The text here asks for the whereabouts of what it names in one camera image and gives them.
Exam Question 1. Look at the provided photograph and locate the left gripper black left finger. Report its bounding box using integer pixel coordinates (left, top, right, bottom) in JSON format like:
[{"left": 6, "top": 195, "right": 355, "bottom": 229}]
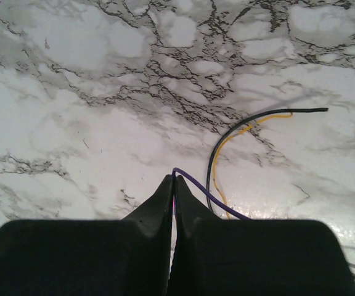
[{"left": 0, "top": 175, "right": 173, "bottom": 295}]

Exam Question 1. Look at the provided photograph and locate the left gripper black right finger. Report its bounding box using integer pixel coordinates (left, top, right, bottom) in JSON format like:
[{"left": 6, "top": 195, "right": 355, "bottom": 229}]
[{"left": 169, "top": 176, "right": 355, "bottom": 295}]

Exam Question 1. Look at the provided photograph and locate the purple thin wire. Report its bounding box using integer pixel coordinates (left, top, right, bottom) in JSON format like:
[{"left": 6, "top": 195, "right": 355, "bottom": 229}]
[{"left": 171, "top": 167, "right": 249, "bottom": 221}]

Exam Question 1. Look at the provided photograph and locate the orange thin wire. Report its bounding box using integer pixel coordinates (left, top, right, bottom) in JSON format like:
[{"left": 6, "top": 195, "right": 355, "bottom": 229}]
[{"left": 211, "top": 112, "right": 294, "bottom": 220}]

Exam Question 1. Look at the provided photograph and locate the dark thin wire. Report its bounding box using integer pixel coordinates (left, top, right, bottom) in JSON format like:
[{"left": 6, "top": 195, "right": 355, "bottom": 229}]
[{"left": 205, "top": 107, "right": 329, "bottom": 213}]

